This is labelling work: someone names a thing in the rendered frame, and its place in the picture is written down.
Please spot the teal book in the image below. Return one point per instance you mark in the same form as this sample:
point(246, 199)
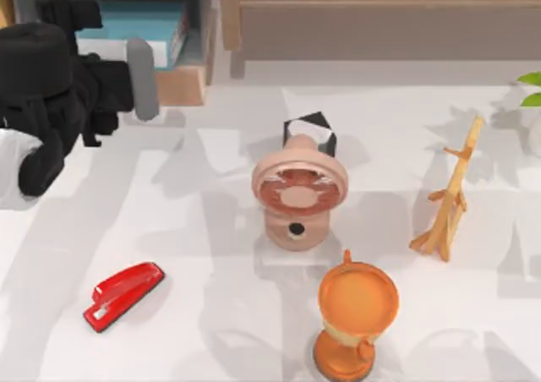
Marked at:
point(135, 18)

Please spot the wooden coat rack model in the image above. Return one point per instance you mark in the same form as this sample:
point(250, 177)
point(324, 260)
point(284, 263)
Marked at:
point(450, 200)

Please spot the red stapler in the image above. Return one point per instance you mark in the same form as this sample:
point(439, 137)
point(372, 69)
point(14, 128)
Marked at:
point(122, 295)

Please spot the orange trophy cup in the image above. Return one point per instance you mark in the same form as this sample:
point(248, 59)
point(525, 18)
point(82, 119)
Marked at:
point(357, 301)

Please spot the grey open shelf unit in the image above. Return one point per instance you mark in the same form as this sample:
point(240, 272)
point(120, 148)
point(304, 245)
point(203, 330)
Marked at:
point(198, 27)

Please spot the pink table fan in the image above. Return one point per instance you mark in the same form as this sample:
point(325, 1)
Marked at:
point(298, 196)

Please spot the wooden open shelf cabinet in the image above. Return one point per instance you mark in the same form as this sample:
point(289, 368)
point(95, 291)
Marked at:
point(380, 31)

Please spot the green plant in white pot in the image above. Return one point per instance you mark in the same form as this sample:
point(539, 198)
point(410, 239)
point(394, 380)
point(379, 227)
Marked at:
point(531, 80)

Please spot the black tissue box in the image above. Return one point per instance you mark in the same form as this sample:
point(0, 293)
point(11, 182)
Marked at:
point(315, 122)

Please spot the white and blue book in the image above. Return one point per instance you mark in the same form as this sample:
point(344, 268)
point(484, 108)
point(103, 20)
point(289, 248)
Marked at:
point(162, 54)

